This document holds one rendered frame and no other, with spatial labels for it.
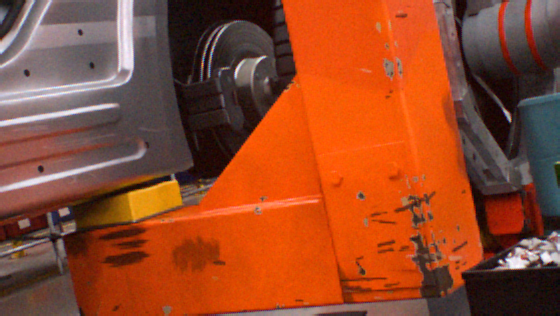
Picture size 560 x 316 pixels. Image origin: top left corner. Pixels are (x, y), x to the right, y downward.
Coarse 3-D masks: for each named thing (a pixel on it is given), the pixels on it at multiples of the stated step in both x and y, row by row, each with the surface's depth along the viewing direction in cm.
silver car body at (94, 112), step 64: (0, 0) 391; (64, 0) 168; (128, 0) 178; (0, 64) 156; (64, 64) 166; (128, 64) 176; (0, 128) 149; (64, 128) 160; (128, 128) 172; (0, 192) 148; (64, 192) 158
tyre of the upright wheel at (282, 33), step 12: (276, 0) 189; (504, 0) 223; (276, 12) 188; (276, 24) 188; (276, 36) 187; (288, 36) 186; (276, 48) 187; (288, 48) 185; (276, 60) 187; (288, 60) 185; (276, 72) 188; (288, 72) 186; (288, 84) 186; (516, 84) 223; (516, 96) 222; (516, 108) 221; (516, 120) 220; (516, 132) 219; (516, 144) 217; (516, 156) 216; (480, 192) 198; (480, 204) 198; (480, 216) 198
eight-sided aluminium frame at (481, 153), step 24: (432, 0) 176; (456, 48) 177; (456, 72) 176; (552, 72) 218; (456, 96) 176; (528, 96) 219; (480, 120) 182; (480, 144) 181; (480, 168) 189; (504, 168) 187; (528, 168) 197; (504, 192) 191
